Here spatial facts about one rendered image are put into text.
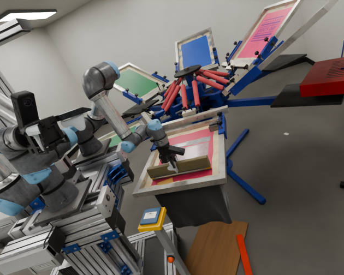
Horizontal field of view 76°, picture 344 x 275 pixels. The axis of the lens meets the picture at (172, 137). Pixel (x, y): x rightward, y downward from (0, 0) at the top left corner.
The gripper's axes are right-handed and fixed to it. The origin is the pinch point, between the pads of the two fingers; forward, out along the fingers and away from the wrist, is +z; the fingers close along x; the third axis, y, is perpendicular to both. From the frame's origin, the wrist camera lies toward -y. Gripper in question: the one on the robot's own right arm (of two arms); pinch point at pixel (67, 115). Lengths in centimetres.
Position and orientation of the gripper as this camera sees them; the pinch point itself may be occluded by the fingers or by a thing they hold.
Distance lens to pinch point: 56.2
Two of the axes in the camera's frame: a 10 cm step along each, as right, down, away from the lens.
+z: 8.6, -1.3, -5.0
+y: 3.1, 9.0, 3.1
